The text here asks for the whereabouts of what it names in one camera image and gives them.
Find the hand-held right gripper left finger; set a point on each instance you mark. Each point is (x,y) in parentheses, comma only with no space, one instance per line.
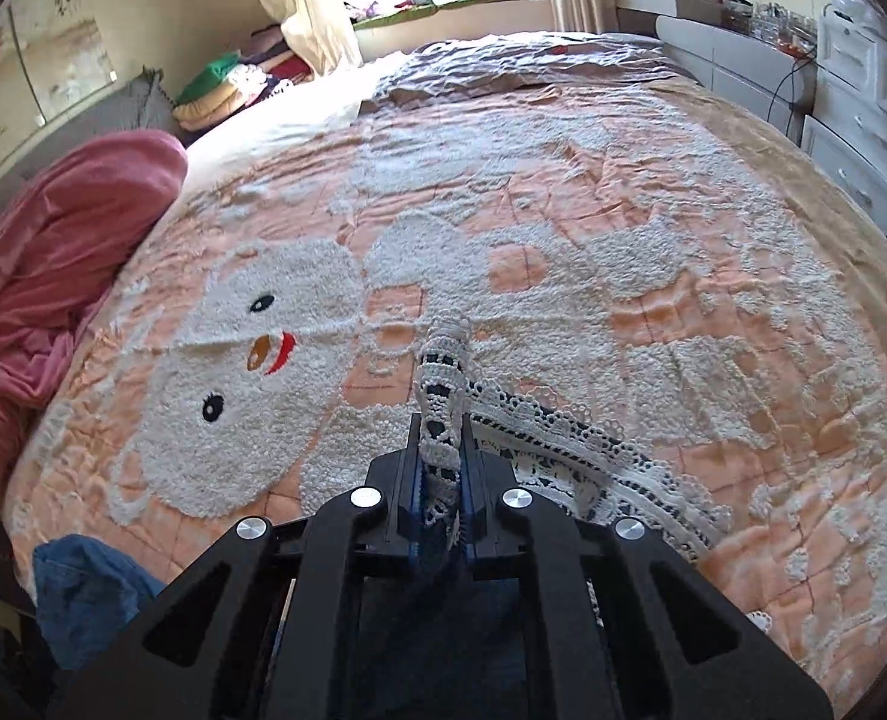
(415,484)

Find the stack of folded clothes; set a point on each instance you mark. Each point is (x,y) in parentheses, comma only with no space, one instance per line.
(226,90)

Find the grey fringed pillow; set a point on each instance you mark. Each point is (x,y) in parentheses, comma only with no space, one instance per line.
(143,105)

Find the wall painting panels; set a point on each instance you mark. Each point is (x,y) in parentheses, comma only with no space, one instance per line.
(31,82)

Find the white bed sheet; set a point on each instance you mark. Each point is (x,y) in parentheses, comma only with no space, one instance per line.
(278,127)

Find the mauve bed cover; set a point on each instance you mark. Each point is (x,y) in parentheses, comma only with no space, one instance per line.
(533,64)

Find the white drawer cabinet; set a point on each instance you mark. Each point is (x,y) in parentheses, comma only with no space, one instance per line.
(870,90)

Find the pink quilt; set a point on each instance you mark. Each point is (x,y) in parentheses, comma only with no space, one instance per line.
(53,255)

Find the green window sill mat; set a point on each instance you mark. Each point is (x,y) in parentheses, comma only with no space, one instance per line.
(451,11)

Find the peach printed blanket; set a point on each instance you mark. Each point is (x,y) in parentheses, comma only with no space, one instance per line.
(563,277)

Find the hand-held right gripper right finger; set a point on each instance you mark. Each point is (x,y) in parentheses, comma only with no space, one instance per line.
(467,495)

